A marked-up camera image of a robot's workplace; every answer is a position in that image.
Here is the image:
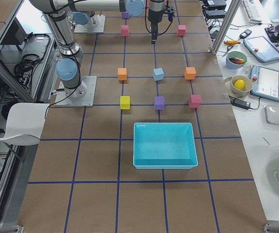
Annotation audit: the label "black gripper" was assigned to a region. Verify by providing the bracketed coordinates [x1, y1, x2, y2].
[148, 0, 165, 44]

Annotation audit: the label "light blue foam block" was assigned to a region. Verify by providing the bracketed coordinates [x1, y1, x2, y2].
[153, 67, 164, 82]

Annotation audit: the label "orange block near arm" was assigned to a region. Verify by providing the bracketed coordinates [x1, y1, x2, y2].
[117, 67, 127, 81]

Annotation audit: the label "pink block far left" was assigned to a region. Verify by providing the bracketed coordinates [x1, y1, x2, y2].
[177, 25, 187, 37]

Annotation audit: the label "pink block base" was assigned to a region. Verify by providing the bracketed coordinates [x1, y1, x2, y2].
[121, 25, 129, 37]

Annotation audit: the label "purple block far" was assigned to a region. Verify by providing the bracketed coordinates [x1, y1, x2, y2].
[121, 11, 130, 19]

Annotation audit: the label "orange block far side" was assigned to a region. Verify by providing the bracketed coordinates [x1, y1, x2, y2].
[184, 67, 196, 80]

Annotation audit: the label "purple foam block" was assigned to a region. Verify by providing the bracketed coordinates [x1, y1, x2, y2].
[154, 96, 165, 110]

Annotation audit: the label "scissors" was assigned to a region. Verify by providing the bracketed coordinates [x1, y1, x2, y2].
[222, 45, 234, 57]

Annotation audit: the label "yellow foam block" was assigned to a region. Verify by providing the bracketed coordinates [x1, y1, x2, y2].
[120, 96, 131, 110]

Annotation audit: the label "pink block near tray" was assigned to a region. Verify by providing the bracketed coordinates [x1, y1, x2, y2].
[189, 95, 202, 108]

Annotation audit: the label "green bowl with fruit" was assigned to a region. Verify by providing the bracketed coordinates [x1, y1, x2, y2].
[226, 51, 247, 69]

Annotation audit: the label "white keyboard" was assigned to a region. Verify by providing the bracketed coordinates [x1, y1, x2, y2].
[241, 0, 262, 23]

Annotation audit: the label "yellow lemon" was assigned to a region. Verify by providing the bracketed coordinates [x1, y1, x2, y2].
[233, 79, 245, 90]

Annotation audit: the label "beige bowl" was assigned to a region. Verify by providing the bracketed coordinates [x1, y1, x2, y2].
[230, 75, 253, 97]

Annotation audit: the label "teach pendant far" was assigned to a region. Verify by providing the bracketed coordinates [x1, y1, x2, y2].
[243, 36, 279, 63]

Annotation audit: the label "teach pendant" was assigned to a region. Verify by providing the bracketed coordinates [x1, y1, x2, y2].
[243, 36, 279, 63]
[250, 65, 279, 102]

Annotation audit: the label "cyan plastic tray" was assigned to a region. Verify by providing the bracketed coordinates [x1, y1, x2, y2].
[133, 122, 198, 169]

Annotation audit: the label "black power adapter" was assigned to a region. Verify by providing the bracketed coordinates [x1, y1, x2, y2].
[232, 99, 250, 110]

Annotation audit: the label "teach pendant near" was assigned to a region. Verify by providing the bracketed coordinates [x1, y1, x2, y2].
[250, 65, 279, 102]

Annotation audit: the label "white chair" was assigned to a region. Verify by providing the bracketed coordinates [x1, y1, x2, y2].
[0, 103, 49, 146]

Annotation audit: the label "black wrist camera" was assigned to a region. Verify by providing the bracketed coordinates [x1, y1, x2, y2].
[164, 6, 175, 22]

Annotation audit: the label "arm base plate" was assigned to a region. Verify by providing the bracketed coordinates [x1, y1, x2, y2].
[74, 15, 106, 34]
[54, 76, 97, 107]

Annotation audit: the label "yellow handled tool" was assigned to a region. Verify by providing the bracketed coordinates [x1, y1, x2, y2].
[223, 40, 241, 46]

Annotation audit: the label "aluminium frame post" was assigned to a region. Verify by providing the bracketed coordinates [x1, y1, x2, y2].
[211, 0, 241, 55]

